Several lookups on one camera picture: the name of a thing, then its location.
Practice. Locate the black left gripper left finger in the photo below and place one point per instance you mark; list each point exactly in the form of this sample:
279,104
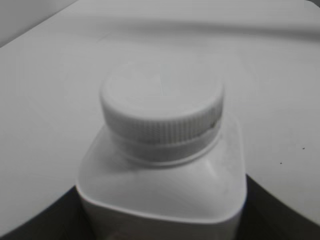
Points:
65,219

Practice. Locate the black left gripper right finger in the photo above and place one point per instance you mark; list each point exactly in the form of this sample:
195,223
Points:
264,217

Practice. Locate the white yili changqing yogurt bottle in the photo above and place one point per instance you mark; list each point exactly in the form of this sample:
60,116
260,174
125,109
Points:
199,200

